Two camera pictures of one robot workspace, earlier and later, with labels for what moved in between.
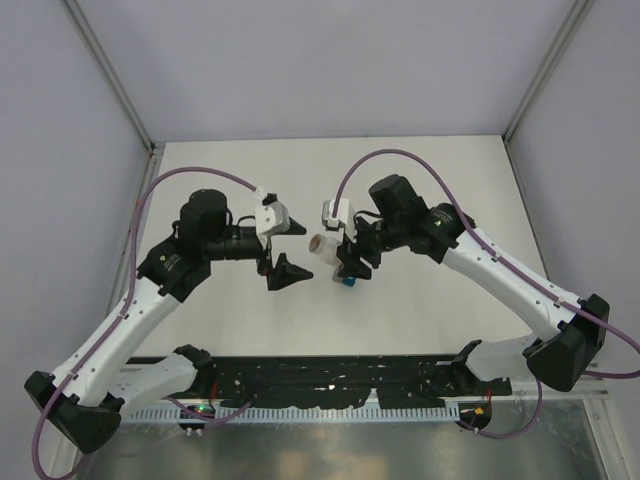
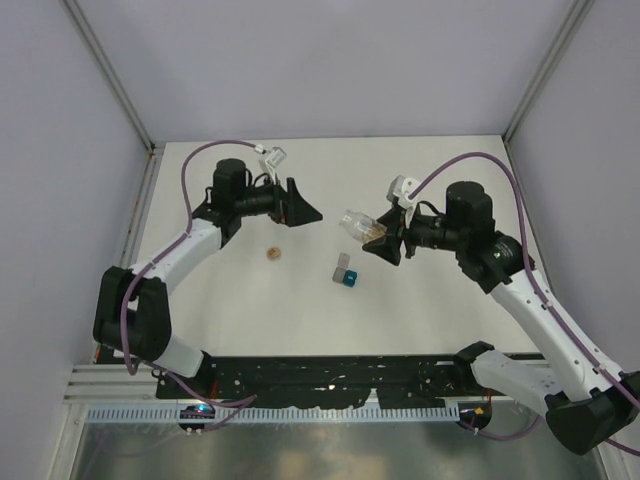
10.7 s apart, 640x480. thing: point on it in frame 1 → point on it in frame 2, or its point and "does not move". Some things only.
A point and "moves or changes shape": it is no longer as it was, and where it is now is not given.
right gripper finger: [353, 266] → [388, 248]
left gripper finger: [285, 273] → [299, 210]
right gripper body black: [370, 241] → [414, 234]
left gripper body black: [265, 262] → [279, 207]
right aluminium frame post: [579, 11] does not move
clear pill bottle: [326, 247] moves or changes shape
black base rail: [396, 382] does not move
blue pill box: [350, 281] does not move
